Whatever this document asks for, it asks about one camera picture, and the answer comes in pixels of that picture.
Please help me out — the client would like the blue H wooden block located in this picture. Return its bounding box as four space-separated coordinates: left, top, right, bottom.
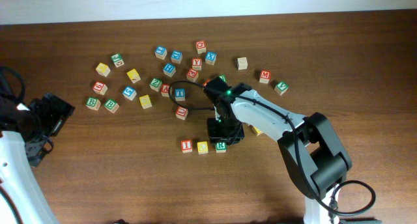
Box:
163 63 176 77

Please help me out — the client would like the blue D wooden block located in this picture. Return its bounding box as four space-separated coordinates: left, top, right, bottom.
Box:
171 50 183 64

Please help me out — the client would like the blue T wooden block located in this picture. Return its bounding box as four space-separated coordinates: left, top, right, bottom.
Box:
174 89 186 102

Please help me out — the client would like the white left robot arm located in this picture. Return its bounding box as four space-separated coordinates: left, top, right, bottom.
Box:
1 66 75 223

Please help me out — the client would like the green B block left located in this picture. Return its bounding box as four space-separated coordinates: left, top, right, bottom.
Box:
85 97 101 111

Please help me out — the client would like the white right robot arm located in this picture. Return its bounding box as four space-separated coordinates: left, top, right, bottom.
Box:
203 77 352 223

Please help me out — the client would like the red Y block upper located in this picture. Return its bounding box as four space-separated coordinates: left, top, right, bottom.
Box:
192 58 202 70

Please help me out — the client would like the yellow S wooden block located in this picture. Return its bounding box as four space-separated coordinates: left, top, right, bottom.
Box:
252 126 263 136

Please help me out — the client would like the red E wooden block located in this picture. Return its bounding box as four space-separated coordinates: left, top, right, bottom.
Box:
186 68 199 83

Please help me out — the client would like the blue X wooden block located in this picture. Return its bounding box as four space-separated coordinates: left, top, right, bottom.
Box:
205 51 217 65

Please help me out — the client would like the plain wooden block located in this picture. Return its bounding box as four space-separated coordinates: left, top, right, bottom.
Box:
237 57 248 70

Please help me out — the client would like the red I wooden block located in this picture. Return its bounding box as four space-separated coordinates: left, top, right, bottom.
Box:
180 140 193 153

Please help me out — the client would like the yellow block centre left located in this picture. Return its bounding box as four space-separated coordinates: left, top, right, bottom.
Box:
139 95 152 109

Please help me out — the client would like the yellow block upper middle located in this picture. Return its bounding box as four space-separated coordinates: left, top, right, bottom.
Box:
126 69 141 83

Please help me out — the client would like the green R wooden block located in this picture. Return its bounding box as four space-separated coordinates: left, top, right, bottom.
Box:
215 142 227 153

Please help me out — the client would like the yellow block far left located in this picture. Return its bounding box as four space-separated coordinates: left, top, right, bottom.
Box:
95 63 111 77

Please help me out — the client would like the yellow O wooden block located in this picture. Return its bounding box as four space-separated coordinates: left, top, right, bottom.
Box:
197 141 209 154

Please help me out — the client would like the red 6 wooden block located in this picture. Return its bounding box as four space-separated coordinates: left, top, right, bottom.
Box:
92 81 108 95

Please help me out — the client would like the red M wooden block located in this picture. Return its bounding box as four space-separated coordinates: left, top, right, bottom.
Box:
259 70 271 84

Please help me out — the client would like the red y block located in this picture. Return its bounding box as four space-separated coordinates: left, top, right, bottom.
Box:
203 79 210 87
192 58 202 70

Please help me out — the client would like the red Y block lower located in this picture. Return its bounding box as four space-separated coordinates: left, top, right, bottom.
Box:
203 79 210 87

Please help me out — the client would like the red A wooden block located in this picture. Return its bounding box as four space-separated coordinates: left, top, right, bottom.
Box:
160 84 171 97

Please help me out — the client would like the red C wooden block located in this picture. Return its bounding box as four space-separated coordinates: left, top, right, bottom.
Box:
195 40 207 54

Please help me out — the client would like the green J wooden block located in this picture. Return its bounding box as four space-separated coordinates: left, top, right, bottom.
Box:
111 53 124 67

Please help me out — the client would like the green b block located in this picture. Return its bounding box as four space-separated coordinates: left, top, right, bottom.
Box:
104 98 119 113
85 97 101 111

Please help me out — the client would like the green Z wooden block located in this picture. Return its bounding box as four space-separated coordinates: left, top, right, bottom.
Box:
149 77 162 92

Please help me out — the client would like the green N wooden block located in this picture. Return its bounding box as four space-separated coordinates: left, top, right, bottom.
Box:
219 75 227 83

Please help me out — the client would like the red U wooden block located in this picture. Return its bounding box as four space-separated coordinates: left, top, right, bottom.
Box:
175 106 188 120

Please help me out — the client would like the green B block right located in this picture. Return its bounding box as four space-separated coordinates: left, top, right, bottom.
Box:
104 98 119 113

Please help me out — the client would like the green V wooden block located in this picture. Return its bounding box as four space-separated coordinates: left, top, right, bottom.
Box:
274 81 289 96

